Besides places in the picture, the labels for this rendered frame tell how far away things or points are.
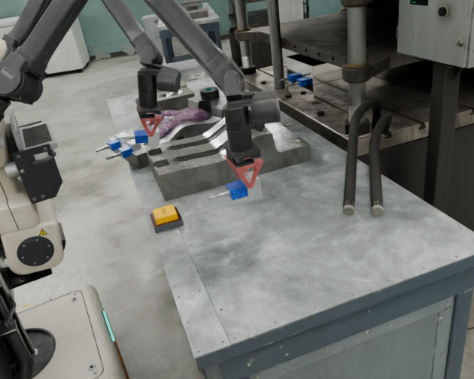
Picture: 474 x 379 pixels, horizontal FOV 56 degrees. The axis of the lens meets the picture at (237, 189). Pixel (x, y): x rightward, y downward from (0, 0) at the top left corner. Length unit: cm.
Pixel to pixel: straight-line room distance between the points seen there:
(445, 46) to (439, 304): 74
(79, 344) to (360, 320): 108
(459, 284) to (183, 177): 79
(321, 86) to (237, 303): 133
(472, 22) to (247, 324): 99
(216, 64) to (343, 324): 63
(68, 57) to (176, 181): 669
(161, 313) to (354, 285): 136
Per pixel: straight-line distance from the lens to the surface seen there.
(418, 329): 120
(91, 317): 188
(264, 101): 101
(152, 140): 148
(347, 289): 98
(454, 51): 146
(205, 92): 190
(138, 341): 212
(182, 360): 198
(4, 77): 117
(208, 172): 138
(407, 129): 180
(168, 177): 136
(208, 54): 105
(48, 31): 118
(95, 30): 869
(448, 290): 116
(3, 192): 146
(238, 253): 110
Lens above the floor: 145
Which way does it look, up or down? 28 degrees down
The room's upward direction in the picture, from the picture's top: 9 degrees counter-clockwise
